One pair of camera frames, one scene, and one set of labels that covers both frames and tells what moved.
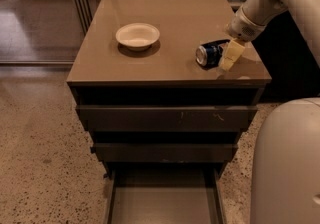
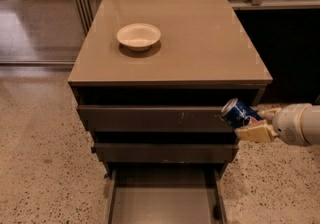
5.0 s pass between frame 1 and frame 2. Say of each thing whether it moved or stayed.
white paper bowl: stayed
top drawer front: stayed
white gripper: moved
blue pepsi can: moved
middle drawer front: stayed
